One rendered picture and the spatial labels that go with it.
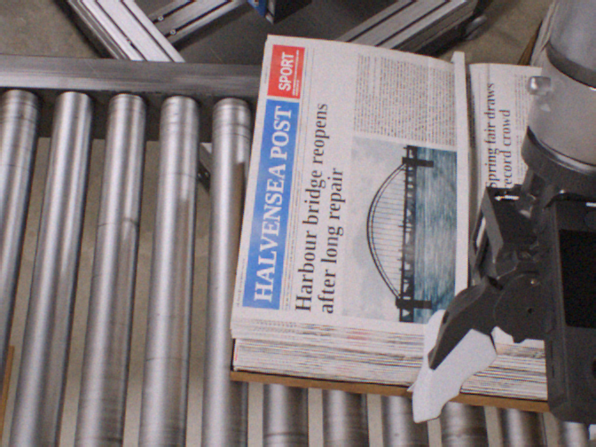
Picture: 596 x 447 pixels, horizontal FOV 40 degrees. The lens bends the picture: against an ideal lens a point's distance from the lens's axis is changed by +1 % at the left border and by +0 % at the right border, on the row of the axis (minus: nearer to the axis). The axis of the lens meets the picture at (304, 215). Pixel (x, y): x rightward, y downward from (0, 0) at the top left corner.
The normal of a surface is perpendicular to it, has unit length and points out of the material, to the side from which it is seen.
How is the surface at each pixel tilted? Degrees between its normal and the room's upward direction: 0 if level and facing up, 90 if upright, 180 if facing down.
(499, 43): 0
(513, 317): 59
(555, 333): 90
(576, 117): 70
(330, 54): 1
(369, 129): 5
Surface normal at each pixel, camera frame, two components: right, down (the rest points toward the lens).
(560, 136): -0.77, 0.29
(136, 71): 0.09, -0.43
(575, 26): -0.91, 0.14
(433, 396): -0.02, 0.56
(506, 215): 0.11, -0.83
